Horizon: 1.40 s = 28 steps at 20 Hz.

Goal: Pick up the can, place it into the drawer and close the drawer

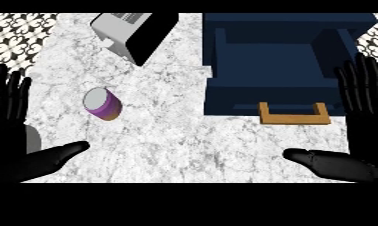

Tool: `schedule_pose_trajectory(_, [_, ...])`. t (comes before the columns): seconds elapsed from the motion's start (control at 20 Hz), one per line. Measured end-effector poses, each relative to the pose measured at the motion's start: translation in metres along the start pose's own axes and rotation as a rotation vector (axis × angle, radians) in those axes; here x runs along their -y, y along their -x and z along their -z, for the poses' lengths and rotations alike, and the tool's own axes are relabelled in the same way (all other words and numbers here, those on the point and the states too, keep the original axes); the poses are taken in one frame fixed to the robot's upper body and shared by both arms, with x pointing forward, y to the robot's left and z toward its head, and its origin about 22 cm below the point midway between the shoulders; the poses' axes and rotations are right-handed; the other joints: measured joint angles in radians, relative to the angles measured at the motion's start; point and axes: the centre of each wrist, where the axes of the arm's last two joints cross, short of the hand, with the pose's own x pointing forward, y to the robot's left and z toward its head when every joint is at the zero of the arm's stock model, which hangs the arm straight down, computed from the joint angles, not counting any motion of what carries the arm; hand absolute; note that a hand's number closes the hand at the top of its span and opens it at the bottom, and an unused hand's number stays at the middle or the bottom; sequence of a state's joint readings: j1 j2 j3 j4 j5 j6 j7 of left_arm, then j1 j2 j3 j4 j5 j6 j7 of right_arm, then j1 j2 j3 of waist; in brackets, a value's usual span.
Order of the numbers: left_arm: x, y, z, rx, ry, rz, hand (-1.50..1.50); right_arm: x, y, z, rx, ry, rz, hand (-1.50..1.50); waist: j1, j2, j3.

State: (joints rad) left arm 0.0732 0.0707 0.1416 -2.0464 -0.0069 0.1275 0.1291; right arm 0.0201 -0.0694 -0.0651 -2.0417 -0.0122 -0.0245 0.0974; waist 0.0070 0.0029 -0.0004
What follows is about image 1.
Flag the navy blue drawer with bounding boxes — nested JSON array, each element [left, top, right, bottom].
[[203, 28, 355, 116]]

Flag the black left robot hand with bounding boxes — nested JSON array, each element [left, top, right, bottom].
[[0, 63, 92, 184]]

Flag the wooden drawer handle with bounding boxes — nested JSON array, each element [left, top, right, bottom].
[[259, 101, 333, 126]]

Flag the purple can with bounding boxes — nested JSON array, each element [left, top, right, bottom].
[[82, 86, 123, 122]]

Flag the grey and black appliance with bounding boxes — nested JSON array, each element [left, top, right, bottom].
[[89, 13, 181, 68]]

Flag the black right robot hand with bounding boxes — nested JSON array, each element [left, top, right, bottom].
[[282, 52, 378, 183]]

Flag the navy blue cabinet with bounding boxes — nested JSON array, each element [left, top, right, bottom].
[[203, 13, 378, 71]]

